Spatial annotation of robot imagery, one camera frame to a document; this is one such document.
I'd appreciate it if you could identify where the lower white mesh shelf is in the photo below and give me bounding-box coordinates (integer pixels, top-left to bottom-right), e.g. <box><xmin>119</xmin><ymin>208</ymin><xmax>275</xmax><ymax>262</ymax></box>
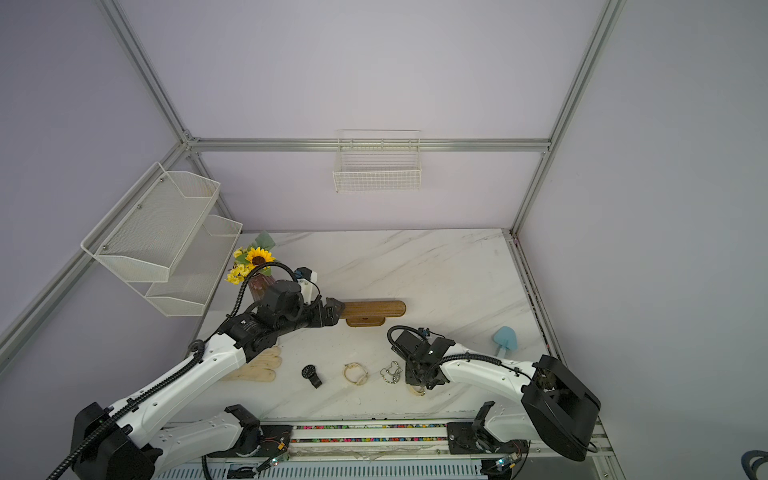
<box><xmin>130</xmin><ymin>214</ymin><xmax>242</xmax><ymax>317</ymax></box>

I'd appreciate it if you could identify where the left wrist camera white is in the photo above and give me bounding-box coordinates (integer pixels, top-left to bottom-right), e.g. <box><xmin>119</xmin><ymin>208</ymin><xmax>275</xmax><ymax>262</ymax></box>
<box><xmin>294</xmin><ymin>267</ymin><xmax>320</xmax><ymax>304</ymax></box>

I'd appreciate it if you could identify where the upper white mesh shelf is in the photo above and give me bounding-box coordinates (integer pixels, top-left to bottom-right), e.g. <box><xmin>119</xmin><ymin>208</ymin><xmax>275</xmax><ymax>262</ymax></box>
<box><xmin>81</xmin><ymin>163</ymin><xmax>220</xmax><ymax>283</ymax></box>

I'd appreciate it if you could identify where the purple glass vase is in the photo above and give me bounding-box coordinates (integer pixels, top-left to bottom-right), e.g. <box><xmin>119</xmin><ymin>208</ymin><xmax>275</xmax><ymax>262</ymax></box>
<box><xmin>248</xmin><ymin>273</ymin><xmax>275</xmax><ymax>301</ymax></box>

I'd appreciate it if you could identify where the white wire wall basket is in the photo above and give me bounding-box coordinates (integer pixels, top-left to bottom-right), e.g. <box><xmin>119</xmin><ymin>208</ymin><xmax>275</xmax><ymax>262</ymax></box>
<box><xmin>333</xmin><ymin>129</ymin><xmax>422</xmax><ymax>193</ymax></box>

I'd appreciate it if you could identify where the white mesh shelf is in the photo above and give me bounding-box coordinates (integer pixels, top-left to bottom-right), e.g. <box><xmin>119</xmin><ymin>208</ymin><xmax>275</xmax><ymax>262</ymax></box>
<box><xmin>81</xmin><ymin>163</ymin><xmax>220</xmax><ymax>283</ymax></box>
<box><xmin>130</xmin><ymin>214</ymin><xmax>242</xmax><ymax>317</ymax></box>

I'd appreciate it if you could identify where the yellow sunflower bouquet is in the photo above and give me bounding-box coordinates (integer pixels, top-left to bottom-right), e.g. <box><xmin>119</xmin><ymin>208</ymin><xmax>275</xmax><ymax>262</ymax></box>
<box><xmin>225</xmin><ymin>231</ymin><xmax>276</xmax><ymax>285</ymax></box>

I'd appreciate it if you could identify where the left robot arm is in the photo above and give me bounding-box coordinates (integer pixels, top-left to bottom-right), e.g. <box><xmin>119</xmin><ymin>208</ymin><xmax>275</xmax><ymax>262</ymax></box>
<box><xmin>49</xmin><ymin>261</ymin><xmax>345</xmax><ymax>479</ymax></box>

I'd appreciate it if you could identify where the black chair part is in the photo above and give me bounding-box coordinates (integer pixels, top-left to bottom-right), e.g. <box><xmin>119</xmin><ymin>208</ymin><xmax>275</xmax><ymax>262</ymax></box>
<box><xmin>740</xmin><ymin>450</ymin><xmax>768</xmax><ymax>480</ymax></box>

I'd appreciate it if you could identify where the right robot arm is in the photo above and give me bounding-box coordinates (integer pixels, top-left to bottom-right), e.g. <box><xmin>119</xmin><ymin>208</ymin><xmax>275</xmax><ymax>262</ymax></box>
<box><xmin>387</xmin><ymin>325</ymin><xmax>601</xmax><ymax>462</ymax></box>

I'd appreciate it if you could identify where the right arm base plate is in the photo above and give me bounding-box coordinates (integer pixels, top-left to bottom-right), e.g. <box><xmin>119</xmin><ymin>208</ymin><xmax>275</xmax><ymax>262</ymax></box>
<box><xmin>446</xmin><ymin>422</ymin><xmax>530</xmax><ymax>455</ymax></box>

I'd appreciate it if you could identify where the black wrist watch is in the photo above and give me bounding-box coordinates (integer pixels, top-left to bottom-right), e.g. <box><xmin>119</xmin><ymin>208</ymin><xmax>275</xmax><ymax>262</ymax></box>
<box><xmin>301</xmin><ymin>364</ymin><xmax>322</xmax><ymax>389</ymax></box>

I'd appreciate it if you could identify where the cream strap wrist watch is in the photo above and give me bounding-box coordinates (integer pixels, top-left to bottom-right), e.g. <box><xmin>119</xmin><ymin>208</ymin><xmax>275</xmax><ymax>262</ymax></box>
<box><xmin>408</xmin><ymin>385</ymin><xmax>426</xmax><ymax>397</ymax></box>

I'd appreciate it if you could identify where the white perforated cable tray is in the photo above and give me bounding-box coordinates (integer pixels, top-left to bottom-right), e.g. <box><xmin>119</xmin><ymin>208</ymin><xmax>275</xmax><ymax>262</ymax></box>
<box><xmin>157</xmin><ymin>459</ymin><xmax>488</xmax><ymax>479</ymax></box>

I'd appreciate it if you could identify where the wooden watch stand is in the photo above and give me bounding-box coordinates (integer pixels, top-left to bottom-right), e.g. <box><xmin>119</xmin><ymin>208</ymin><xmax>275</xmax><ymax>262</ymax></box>
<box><xmin>340</xmin><ymin>300</ymin><xmax>407</xmax><ymax>328</ymax></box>

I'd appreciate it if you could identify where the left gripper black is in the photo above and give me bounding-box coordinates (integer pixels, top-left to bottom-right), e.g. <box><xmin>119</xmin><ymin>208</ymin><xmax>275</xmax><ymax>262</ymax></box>
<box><xmin>278</xmin><ymin>296</ymin><xmax>344</xmax><ymax>338</ymax></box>

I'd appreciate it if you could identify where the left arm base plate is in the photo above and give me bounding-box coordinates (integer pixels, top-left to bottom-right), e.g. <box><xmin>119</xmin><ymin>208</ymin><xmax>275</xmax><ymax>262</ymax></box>
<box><xmin>208</xmin><ymin>424</ymin><xmax>294</xmax><ymax>458</ymax></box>

